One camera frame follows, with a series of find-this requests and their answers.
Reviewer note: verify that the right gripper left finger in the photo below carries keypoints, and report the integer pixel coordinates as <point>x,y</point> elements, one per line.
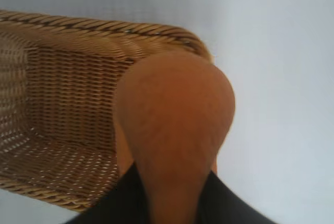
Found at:
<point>122,203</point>

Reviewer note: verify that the wrinkled orange fruit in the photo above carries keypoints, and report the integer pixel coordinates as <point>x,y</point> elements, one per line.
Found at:
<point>177,114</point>

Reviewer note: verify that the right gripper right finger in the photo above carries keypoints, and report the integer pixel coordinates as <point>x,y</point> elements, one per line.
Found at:
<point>224,205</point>

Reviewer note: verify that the woven wicker basket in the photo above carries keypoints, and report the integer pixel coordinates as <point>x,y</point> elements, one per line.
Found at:
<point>68,104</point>

